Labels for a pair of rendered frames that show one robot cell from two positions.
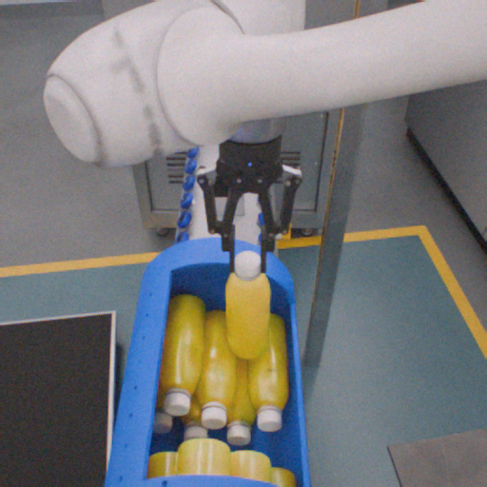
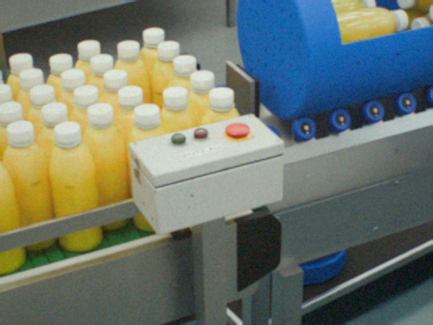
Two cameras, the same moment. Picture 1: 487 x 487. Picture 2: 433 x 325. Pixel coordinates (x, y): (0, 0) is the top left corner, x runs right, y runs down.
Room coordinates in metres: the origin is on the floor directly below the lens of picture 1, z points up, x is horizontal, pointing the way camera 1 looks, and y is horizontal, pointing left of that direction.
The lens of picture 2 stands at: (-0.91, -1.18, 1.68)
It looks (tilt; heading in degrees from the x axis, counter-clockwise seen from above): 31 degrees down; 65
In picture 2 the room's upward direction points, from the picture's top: 1 degrees counter-clockwise
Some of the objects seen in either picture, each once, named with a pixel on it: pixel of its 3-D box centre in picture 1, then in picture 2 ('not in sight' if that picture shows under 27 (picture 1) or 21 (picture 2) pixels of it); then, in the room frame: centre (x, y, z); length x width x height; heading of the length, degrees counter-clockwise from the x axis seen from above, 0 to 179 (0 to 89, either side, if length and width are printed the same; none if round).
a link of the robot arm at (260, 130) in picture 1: (250, 106); not in sight; (0.53, -0.01, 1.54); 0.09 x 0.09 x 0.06
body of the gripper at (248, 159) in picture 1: (249, 159); not in sight; (0.53, -0.01, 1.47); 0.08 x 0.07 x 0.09; 90
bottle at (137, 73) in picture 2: not in sight; (132, 100); (-0.46, 0.14, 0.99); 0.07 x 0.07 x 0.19
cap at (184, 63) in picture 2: not in sight; (184, 65); (-0.40, 0.03, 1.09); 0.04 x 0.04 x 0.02
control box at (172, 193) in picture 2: not in sight; (206, 171); (-0.49, -0.24, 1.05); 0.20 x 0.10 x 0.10; 0
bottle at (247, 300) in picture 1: (247, 308); not in sight; (0.53, -0.01, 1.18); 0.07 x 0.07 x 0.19
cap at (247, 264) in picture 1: (247, 264); not in sight; (0.53, -0.01, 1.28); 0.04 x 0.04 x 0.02
